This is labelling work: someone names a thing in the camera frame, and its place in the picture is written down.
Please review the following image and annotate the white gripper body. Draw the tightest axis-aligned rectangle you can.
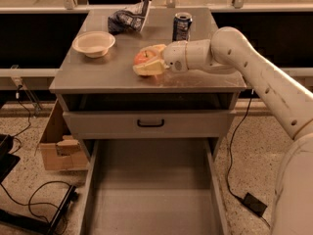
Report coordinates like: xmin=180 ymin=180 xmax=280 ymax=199
xmin=162 ymin=41 xmax=188 ymax=71

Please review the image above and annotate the red apple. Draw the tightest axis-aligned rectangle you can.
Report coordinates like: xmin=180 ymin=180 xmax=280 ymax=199
xmin=134 ymin=50 xmax=156 ymax=65

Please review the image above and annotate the grey drawer cabinet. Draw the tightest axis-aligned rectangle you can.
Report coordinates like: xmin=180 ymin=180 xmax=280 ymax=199
xmin=50 ymin=8 xmax=246 ymax=157

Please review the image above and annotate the white bowl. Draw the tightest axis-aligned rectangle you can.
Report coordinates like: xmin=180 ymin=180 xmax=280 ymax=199
xmin=71 ymin=31 xmax=115 ymax=58

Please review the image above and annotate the black stand with cables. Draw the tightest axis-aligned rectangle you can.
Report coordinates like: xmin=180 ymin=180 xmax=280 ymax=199
xmin=0 ymin=133 xmax=79 ymax=235

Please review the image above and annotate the blue chip bag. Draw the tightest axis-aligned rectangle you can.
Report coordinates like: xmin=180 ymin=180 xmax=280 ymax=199
xmin=108 ymin=0 xmax=151 ymax=34

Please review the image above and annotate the cardboard box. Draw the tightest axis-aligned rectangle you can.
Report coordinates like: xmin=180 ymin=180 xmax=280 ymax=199
xmin=39 ymin=102 xmax=89 ymax=170

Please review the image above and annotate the closed drawer with black handle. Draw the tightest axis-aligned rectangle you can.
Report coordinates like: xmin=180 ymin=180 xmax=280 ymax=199
xmin=64 ymin=111 xmax=235 ymax=139

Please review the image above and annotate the blue soda can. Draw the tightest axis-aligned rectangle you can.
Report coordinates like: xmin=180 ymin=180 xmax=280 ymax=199
xmin=172 ymin=12 xmax=193 ymax=41

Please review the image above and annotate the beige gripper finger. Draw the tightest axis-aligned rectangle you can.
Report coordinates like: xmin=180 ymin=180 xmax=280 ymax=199
xmin=139 ymin=44 xmax=165 ymax=57
xmin=133 ymin=59 xmax=168 ymax=76

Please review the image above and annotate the open grey drawer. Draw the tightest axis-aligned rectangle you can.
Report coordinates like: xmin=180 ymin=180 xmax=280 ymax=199
xmin=78 ymin=138 xmax=230 ymax=235

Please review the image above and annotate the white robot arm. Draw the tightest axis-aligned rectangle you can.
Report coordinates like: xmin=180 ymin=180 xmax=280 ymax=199
xmin=133 ymin=26 xmax=313 ymax=235

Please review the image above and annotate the black power adapter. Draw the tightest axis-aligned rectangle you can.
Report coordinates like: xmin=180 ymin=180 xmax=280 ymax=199
xmin=242 ymin=193 xmax=267 ymax=217

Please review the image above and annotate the black power cable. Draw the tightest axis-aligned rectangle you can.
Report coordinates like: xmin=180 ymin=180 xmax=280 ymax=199
xmin=226 ymin=87 xmax=277 ymax=230

